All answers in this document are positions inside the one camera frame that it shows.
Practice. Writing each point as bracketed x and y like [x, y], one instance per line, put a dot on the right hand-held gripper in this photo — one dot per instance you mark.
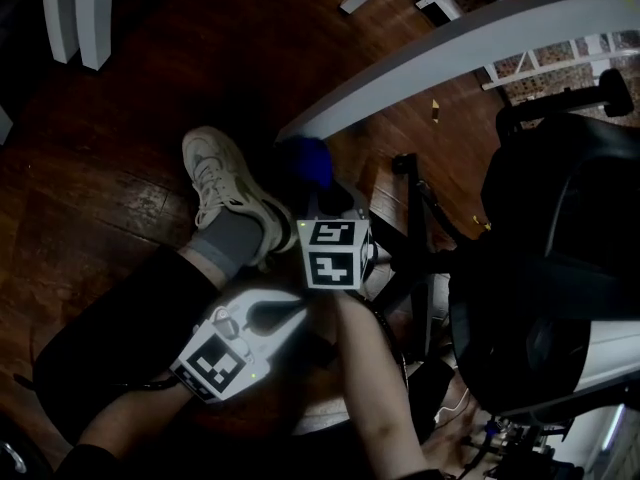
[330, 253]

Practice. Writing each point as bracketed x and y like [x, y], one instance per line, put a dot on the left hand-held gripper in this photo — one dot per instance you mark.
[212, 363]

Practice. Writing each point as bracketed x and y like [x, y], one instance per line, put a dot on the blue cloth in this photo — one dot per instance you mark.
[312, 160]

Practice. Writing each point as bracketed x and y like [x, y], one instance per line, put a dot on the black office chair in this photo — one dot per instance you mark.
[550, 218]

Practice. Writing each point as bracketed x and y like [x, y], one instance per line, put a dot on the person's left forearm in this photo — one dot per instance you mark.
[135, 415]

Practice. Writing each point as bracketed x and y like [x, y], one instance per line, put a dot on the person's right forearm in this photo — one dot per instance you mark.
[375, 368]

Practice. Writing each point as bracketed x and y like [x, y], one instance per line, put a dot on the person's left grey sock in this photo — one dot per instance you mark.
[230, 240]

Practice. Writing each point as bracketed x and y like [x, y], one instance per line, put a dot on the person's left white shoe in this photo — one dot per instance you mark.
[220, 173]

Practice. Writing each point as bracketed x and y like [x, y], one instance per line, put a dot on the striped yellow tape scrap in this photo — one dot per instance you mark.
[435, 110]

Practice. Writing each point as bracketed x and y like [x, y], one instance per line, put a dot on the person's black trousers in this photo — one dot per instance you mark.
[115, 318]

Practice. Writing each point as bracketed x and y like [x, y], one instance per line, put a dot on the plain yellow tape scrap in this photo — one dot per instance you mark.
[482, 223]

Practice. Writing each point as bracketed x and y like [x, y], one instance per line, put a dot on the person's black top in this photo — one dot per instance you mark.
[95, 465]

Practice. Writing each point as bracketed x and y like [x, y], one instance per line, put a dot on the white table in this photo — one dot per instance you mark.
[92, 18]

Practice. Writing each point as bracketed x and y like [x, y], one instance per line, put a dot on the white metal rack frame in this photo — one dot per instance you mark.
[540, 65]

